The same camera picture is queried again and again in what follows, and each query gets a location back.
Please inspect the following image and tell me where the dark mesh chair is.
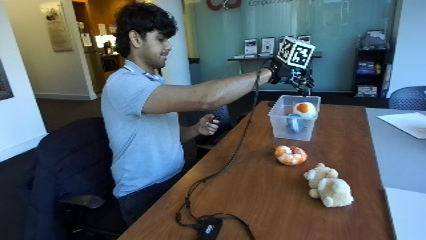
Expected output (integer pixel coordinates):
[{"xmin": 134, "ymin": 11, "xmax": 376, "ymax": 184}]
[{"xmin": 387, "ymin": 85, "xmax": 426, "ymax": 111}]

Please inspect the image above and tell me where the wall display shelf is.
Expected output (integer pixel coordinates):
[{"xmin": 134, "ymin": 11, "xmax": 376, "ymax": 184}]
[{"xmin": 226, "ymin": 34, "xmax": 323, "ymax": 75}]

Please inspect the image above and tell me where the white paper sheet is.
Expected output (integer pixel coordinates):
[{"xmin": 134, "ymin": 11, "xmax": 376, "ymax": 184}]
[{"xmin": 375, "ymin": 111, "xmax": 426, "ymax": 140}]

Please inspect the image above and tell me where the black cable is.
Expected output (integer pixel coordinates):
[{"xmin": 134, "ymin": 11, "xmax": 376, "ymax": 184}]
[{"xmin": 174, "ymin": 59, "xmax": 271, "ymax": 240}]

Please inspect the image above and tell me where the clear plastic bin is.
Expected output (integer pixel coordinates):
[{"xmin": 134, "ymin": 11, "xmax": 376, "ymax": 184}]
[{"xmin": 267, "ymin": 94, "xmax": 322, "ymax": 142}]

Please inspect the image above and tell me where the white table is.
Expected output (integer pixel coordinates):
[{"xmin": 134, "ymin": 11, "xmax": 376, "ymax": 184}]
[{"xmin": 364, "ymin": 107, "xmax": 426, "ymax": 240}]

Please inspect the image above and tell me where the the person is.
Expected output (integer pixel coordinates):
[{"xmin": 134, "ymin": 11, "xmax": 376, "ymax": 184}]
[{"xmin": 99, "ymin": 2, "xmax": 274, "ymax": 226}]

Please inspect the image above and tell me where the dark blue office chair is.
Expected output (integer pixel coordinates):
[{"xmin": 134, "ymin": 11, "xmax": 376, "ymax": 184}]
[{"xmin": 23, "ymin": 116, "xmax": 127, "ymax": 240}]

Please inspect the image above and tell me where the white marker cube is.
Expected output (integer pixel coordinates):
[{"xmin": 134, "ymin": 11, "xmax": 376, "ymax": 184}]
[{"xmin": 275, "ymin": 35, "xmax": 316, "ymax": 70}]

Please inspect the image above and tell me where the dark chair behind table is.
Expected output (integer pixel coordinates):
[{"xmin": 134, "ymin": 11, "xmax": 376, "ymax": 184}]
[{"xmin": 178, "ymin": 104, "xmax": 232, "ymax": 149}]

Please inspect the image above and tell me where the framed wall plaque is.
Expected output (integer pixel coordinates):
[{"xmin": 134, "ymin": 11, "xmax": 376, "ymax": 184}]
[{"xmin": 38, "ymin": 0, "xmax": 74, "ymax": 53}]

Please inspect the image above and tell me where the cream fluffy plush toy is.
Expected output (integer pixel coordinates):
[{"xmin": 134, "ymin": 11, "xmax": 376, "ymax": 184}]
[{"xmin": 302, "ymin": 162, "xmax": 355, "ymax": 208}]

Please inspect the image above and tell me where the dark framed picture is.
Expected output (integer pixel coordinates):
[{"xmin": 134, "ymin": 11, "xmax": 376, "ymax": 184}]
[{"xmin": 0, "ymin": 59, "xmax": 14, "ymax": 102}]

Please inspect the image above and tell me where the black bookshelf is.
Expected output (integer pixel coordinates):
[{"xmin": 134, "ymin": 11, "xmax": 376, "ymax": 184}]
[{"xmin": 352, "ymin": 29, "xmax": 392, "ymax": 99}]

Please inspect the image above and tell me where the white and orange plush toy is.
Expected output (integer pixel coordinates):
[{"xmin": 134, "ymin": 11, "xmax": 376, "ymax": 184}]
[{"xmin": 291, "ymin": 101, "xmax": 318, "ymax": 119}]

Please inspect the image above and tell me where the orange and white shrimp plush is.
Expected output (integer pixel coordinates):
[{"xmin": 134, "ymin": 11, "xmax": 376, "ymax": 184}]
[{"xmin": 272, "ymin": 144, "xmax": 308, "ymax": 167}]

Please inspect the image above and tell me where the small black electronic box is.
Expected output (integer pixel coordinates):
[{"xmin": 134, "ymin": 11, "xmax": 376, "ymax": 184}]
[{"xmin": 195, "ymin": 216, "xmax": 223, "ymax": 240}]

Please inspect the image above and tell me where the blue plush toy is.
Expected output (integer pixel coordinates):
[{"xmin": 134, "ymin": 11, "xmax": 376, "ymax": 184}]
[{"xmin": 284, "ymin": 113, "xmax": 307, "ymax": 134}]

